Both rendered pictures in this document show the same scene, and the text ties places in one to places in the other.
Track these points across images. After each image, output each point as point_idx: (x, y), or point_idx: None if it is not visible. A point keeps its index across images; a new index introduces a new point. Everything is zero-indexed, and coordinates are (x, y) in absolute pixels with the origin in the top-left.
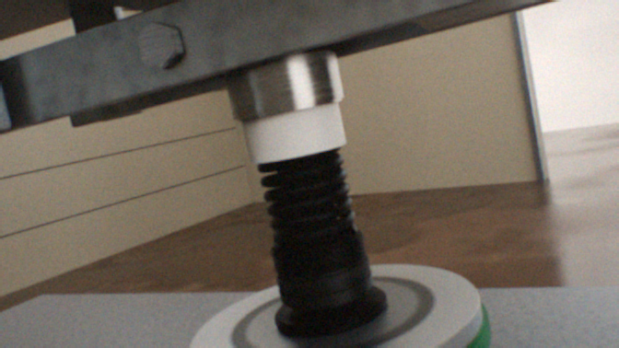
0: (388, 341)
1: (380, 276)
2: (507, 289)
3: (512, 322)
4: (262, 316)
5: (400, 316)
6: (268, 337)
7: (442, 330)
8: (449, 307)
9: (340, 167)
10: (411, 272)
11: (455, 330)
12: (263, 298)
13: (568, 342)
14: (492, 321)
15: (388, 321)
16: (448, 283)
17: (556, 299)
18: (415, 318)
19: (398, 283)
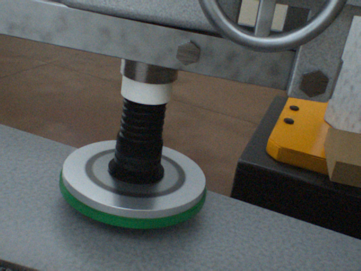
0: (108, 149)
1: (111, 192)
2: (14, 259)
3: (32, 224)
4: (174, 178)
5: (102, 160)
6: (162, 164)
7: (86, 149)
8: (79, 159)
9: (126, 106)
10: (92, 190)
11: (81, 148)
12: (183, 192)
13: (15, 204)
14: (44, 228)
15: (108, 158)
16: (74, 174)
17: None
18: (95, 157)
19: (101, 183)
